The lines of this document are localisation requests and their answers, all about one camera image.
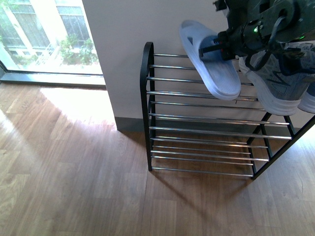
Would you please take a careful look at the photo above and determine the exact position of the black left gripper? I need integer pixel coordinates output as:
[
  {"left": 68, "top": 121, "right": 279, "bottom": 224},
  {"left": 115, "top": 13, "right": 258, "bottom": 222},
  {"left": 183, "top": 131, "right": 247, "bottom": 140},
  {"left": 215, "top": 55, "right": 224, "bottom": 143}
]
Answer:
[{"left": 198, "top": 23, "right": 261, "bottom": 60}]

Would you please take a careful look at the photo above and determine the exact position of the light blue slipper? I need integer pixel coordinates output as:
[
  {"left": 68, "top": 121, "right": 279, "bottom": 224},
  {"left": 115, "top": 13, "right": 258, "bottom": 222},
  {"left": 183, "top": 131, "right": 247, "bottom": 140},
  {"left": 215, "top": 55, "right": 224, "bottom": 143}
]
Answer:
[{"left": 179, "top": 20, "right": 241, "bottom": 100}]

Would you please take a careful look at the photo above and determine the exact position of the grey sneaker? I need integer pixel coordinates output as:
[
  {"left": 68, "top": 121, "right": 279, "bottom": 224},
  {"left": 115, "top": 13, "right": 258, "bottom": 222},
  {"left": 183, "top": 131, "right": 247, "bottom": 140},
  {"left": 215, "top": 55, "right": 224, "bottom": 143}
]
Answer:
[
  {"left": 239, "top": 42, "right": 315, "bottom": 116},
  {"left": 298, "top": 82, "right": 315, "bottom": 114}
]

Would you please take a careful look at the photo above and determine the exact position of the black metal shoe rack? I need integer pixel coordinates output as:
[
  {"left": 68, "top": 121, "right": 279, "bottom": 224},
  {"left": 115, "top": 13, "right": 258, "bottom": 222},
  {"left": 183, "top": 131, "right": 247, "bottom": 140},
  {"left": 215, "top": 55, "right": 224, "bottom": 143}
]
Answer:
[{"left": 140, "top": 42, "right": 315, "bottom": 179}]

